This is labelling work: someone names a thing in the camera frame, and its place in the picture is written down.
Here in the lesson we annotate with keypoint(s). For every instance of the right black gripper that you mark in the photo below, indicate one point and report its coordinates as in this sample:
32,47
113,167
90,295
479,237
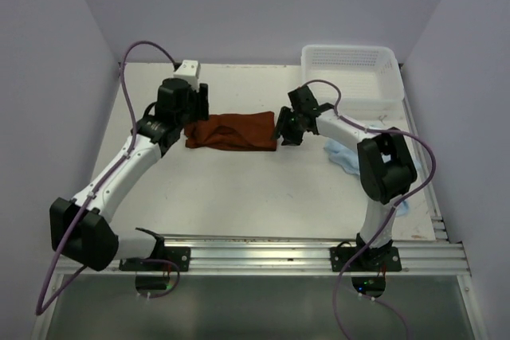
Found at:
289,138

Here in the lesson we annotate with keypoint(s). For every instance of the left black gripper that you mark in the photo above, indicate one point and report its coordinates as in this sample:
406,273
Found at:
200,99

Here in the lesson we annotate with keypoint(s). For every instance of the rust brown towel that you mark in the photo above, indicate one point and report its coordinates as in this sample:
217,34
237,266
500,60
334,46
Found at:
233,132

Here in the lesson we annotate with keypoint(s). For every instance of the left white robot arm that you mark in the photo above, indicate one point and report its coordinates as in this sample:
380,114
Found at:
80,227

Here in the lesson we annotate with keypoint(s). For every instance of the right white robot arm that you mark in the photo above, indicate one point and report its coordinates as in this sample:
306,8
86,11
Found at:
386,173

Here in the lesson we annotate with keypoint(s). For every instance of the light blue towel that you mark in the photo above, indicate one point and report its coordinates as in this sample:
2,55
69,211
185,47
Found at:
348,160

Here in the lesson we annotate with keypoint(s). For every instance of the white plastic basket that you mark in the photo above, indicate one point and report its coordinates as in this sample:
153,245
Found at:
368,76

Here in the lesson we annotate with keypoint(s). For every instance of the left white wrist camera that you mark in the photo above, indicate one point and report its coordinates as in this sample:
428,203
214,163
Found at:
189,71

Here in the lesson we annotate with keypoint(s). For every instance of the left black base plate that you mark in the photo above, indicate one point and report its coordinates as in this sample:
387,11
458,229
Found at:
169,259

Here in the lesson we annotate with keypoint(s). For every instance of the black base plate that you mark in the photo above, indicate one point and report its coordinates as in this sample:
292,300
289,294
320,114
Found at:
169,259
384,259

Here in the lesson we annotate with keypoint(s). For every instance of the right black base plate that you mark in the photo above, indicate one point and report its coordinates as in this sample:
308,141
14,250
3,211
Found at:
384,259

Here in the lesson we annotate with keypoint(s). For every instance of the aluminium mounting rail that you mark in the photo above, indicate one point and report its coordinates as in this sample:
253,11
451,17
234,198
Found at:
244,256

